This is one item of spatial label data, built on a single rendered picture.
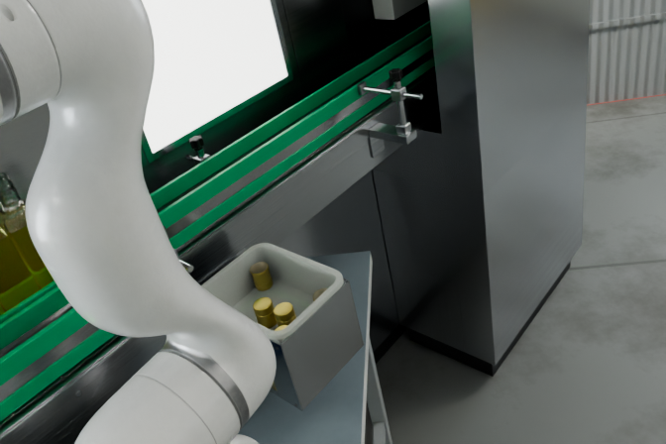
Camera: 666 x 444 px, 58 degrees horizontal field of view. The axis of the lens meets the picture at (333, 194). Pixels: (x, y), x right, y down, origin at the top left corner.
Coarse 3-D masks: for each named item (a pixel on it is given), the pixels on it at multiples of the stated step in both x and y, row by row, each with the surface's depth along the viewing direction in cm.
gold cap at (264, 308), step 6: (258, 300) 105; (264, 300) 104; (270, 300) 104; (258, 306) 103; (264, 306) 103; (270, 306) 103; (258, 312) 103; (264, 312) 103; (270, 312) 103; (258, 318) 104; (264, 318) 103; (270, 318) 104; (264, 324) 104; (270, 324) 104
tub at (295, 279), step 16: (240, 256) 112; (256, 256) 114; (272, 256) 113; (288, 256) 110; (224, 272) 109; (240, 272) 112; (272, 272) 116; (288, 272) 112; (304, 272) 108; (320, 272) 105; (336, 272) 103; (208, 288) 107; (224, 288) 110; (240, 288) 112; (256, 288) 115; (272, 288) 114; (288, 288) 113; (304, 288) 111; (320, 288) 107; (336, 288) 100; (240, 304) 112; (304, 304) 108; (320, 304) 98; (256, 320) 107; (304, 320) 95; (272, 336) 93
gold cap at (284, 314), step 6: (276, 306) 102; (282, 306) 102; (288, 306) 102; (276, 312) 101; (282, 312) 101; (288, 312) 101; (294, 312) 103; (276, 318) 102; (282, 318) 101; (288, 318) 101; (294, 318) 102; (282, 324) 101; (288, 324) 101
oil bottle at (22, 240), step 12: (24, 204) 91; (0, 216) 90; (12, 216) 89; (24, 216) 90; (12, 228) 89; (24, 228) 90; (12, 240) 90; (24, 240) 90; (24, 252) 91; (36, 252) 92; (36, 264) 93; (36, 276) 93; (48, 276) 94
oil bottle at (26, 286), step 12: (0, 228) 88; (0, 240) 88; (0, 252) 88; (12, 252) 89; (0, 264) 89; (12, 264) 90; (24, 264) 91; (0, 276) 89; (12, 276) 90; (24, 276) 92; (0, 288) 89; (12, 288) 91; (24, 288) 92; (36, 288) 93; (0, 300) 90; (12, 300) 91
